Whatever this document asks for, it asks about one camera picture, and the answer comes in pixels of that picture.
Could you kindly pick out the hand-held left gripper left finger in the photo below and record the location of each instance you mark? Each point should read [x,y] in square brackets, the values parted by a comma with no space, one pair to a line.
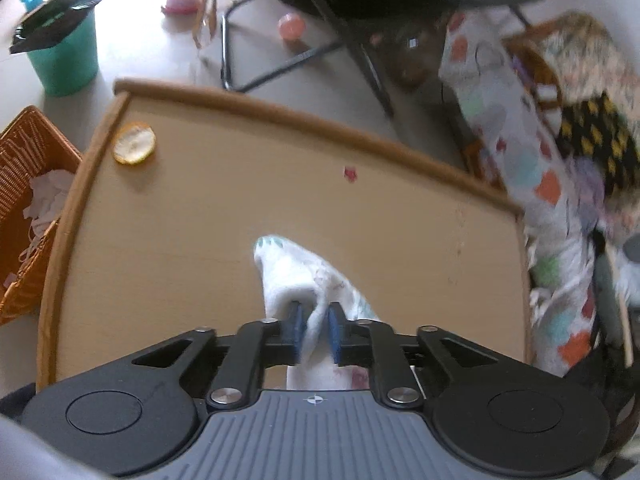
[296,332]

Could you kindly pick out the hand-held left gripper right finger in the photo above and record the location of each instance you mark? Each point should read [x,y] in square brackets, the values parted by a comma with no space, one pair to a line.
[334,336]

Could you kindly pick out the white floral garment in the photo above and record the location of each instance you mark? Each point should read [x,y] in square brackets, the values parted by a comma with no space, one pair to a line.
[300,270]

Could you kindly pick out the small pink sticker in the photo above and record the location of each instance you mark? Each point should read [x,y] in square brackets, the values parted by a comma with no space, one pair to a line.
[350,173]

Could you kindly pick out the white patchwork quilt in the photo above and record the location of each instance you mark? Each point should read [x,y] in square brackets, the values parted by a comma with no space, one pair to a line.
[505,125]

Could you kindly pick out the grey cloth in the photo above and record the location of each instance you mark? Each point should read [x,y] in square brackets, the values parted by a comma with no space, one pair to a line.
[607,300]

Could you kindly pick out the white crumpled paper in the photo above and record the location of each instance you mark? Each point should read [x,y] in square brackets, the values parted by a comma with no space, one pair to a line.
[47,195]

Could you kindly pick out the brown jar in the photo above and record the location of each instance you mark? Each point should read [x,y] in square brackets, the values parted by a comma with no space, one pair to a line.
[415,60]

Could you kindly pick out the pink ball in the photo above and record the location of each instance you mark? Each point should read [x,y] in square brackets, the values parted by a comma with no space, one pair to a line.
[292,27]

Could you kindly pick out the black yellow patterned pillow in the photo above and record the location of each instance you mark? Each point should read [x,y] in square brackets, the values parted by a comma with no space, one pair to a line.
[595,135]

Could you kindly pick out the orange wicker basket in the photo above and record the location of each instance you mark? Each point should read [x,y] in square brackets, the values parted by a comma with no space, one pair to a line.
[20,145]

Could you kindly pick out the colourful patterned quilt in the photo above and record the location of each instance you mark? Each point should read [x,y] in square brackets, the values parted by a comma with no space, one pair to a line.
[542,75]

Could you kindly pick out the teal trash bin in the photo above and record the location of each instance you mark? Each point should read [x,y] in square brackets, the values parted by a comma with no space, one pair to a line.
[65,60]

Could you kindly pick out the floral cushion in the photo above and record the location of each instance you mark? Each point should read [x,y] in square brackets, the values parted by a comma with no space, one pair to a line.
[585,45]

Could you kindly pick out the black bin bag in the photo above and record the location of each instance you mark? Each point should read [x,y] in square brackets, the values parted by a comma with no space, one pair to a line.
[50,22]

